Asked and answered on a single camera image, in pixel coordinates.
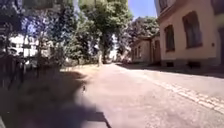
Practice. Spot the row of trees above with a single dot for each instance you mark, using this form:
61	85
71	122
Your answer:
83	30

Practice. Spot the dry grass patch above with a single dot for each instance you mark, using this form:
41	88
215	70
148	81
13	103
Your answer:
81	69

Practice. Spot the grey asphalt road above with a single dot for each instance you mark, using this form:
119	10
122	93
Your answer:
133	100

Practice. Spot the dark fence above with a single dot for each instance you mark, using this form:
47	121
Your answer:
15	68

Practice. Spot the grey pavement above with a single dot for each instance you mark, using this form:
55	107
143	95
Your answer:
200	83

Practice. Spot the low beige building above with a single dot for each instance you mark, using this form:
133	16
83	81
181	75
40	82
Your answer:
143	50

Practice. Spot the cobblestone strip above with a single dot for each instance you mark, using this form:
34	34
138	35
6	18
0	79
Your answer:
196	96

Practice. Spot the white building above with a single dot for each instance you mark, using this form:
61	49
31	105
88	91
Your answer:
25	46

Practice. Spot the beige building with brown windows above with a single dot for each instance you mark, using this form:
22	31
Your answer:
190	33

